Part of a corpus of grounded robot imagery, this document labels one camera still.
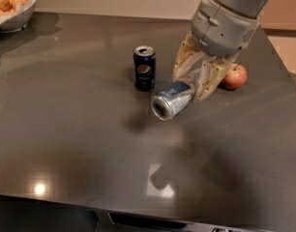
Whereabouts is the silver blue redbull can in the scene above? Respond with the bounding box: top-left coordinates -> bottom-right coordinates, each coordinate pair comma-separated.
151,69 -> 200,121

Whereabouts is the red apple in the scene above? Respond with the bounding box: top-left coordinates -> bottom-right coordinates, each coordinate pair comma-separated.
221,64 -> 248,90

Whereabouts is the white fruit bowl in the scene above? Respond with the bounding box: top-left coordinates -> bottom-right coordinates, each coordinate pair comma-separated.
0,0 -> 37,33

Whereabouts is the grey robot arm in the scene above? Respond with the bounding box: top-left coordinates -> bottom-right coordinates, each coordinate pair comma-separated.
172,0 -> 271,101

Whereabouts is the blue pepsi can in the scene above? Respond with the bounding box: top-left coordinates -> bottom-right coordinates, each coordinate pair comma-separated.
133,45 -> 156,91

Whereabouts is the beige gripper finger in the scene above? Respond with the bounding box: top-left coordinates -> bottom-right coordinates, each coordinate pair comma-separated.
172,32 -> 204,81
194,54 -> 237,102

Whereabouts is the orange fruit middle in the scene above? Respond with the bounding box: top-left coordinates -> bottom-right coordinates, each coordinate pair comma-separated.
10,0 -> 27,9

